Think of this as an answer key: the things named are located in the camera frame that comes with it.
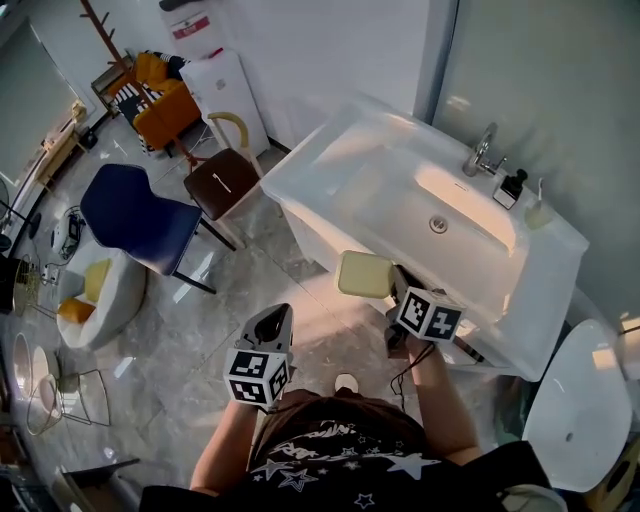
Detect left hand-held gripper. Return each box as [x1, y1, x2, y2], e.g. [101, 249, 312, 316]
[223, 302, 294, 414]

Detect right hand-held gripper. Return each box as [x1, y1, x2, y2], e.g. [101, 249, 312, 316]
[383, 264, 465, 360]

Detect green sponge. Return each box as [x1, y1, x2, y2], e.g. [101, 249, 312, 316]
[333, 249, 397, 300]

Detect person's left forearm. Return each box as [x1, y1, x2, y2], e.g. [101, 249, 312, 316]
[189, 397, 274, 496]

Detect person's right forearm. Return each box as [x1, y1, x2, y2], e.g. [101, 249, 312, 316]
[407, 339, 484, 469]

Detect black soap dispenser bottle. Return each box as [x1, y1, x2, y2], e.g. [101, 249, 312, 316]
[492, 168, 530, 210]

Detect person's brown shorts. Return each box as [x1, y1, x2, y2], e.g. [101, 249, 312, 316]
[247, 388, 431, 474]

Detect white sink basin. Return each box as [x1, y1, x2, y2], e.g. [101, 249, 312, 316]
[259, 92, 591, 384]

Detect brown seat chair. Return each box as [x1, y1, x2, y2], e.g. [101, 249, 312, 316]
[183, 112, 266, 250]

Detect clear toothbrush cup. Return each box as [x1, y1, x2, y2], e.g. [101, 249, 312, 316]
[523, 197, 554, 231]

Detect chrome faucet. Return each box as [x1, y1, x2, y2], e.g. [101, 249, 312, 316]
[460, 122, 509, 179]

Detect blue chair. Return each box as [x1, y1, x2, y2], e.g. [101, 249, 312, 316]
[79, 163, 237, 295]

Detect pale yellow cushion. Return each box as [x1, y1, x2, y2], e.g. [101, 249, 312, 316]
[82, 257, 114, 301]

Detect person's black star T-shirt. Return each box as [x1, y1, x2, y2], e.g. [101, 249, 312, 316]
[139, 424, 569, 512]

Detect orange yellow cushion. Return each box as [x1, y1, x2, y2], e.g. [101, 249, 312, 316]
[57, 297, 96, 324]

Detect white toilet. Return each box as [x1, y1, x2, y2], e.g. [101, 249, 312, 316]
[522, 287, 640, 494]

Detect white cabinet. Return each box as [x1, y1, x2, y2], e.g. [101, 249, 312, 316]
[178, 48, 271, 156]

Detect white floor device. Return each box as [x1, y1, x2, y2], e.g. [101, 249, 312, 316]
[49, 209, 90, 256]

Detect orange sofa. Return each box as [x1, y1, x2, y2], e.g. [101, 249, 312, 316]
[107, 49, 201, 152]

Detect black standing fan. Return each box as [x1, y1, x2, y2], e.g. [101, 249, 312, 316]
[0, 177, 45, 241]

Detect black white striped pillow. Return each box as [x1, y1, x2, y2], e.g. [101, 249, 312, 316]
[113, 82, 154, 126]

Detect frosted glass panel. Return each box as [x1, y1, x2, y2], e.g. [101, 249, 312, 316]
[429, 0, 640, 321]

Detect wooden bench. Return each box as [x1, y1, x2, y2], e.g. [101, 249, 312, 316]
[34, 99, 89, 194]

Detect cardboard box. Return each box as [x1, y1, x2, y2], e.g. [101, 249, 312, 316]
[584, 449, 640, 512]

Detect wooden coat rack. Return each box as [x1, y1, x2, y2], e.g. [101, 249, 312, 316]
[79, 0, 211, 174]

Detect grey roller blind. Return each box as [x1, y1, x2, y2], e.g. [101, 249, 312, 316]
[0, 19, 96, 186]

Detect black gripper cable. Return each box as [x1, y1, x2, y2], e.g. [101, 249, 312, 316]
[389, 344, 436, 411]

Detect wire frame chair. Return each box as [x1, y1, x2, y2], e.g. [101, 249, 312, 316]
[27, 367, 112, 436]

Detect gold wire basket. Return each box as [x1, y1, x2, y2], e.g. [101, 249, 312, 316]
[12, 253, 57, 321]

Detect red white wall sign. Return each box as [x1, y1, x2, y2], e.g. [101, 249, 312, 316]
[160, 7, 225, 59]

